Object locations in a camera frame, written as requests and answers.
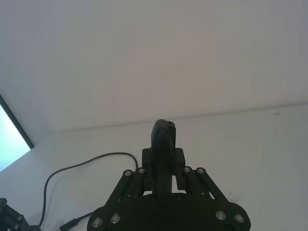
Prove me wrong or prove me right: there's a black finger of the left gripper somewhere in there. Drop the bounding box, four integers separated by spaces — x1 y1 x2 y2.
0 191 39 231

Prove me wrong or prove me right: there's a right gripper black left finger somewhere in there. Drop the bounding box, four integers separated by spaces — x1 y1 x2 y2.
103 148 153 210

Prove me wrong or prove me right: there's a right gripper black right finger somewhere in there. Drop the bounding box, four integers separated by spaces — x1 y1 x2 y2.
173 147 233 208

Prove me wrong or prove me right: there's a white table cloth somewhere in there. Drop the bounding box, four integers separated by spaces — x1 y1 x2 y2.
0 103 308 231

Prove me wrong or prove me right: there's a black cable plug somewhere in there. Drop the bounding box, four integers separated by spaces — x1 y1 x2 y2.
59 210 94 230

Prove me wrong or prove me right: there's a thin black cable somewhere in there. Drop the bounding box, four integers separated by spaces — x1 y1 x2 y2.
38 151 138 227

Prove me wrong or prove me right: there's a bright screen with dark frame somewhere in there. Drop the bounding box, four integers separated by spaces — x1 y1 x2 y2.
0 93 35 173

